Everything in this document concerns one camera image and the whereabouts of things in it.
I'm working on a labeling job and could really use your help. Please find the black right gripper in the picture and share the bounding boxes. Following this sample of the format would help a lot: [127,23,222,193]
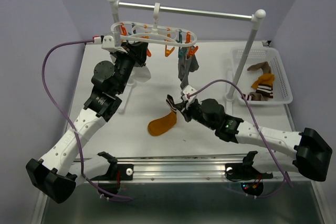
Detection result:
[174,99,216,131]

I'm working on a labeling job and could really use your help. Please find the white clip hanger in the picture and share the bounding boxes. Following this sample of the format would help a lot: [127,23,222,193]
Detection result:
[111,3,199,58]

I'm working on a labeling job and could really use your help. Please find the mustard yellow sock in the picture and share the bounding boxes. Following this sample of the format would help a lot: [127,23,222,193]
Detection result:
[251,74,275,93]
[147,94,177,136]

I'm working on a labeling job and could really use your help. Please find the grey sock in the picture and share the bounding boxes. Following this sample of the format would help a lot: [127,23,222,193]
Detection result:
[178,56,192,90]
[187,55,199,72]

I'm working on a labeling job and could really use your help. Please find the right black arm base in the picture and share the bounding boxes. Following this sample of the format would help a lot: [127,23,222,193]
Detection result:
[225,151,273,182]

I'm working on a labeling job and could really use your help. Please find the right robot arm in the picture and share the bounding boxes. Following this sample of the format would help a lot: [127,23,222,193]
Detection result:
[176,99,332,182]

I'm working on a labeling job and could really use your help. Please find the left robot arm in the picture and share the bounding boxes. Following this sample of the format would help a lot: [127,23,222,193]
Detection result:
[26,42,149,204]

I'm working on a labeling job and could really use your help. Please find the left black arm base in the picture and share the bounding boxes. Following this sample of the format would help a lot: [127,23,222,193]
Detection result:
[85,152,134,181]

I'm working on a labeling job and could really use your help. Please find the striped maroon white sock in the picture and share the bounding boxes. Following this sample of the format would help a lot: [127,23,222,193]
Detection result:
[241,92,274,101]

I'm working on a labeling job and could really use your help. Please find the brown beige sock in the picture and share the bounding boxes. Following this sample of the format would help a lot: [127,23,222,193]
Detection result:
[247,61,272,74]

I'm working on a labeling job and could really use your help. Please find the white plastic basket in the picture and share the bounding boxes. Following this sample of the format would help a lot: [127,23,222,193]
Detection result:
[237,47,293,106]

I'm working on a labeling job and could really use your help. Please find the white clothes rack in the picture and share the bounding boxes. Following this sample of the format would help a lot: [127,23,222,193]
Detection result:
[106,0,267,114]

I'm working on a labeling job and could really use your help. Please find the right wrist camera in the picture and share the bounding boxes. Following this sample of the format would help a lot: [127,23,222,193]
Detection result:
[181,85,197,104]

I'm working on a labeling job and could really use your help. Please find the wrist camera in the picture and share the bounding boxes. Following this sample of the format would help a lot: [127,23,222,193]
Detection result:
[92,31,127,53]
[181,85,197,104]

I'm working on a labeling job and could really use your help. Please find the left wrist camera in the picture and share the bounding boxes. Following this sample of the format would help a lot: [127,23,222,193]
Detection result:
[92,31,127,53]

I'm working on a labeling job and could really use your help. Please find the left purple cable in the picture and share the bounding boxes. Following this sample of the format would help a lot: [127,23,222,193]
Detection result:
[41,39,134,202]

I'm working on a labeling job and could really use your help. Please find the purple cable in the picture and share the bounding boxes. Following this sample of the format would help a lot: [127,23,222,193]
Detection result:
[41,39,134,202]
[187,79,294,200]

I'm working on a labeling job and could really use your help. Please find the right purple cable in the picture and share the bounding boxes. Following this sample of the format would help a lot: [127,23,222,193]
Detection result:
[187,79,294,200]

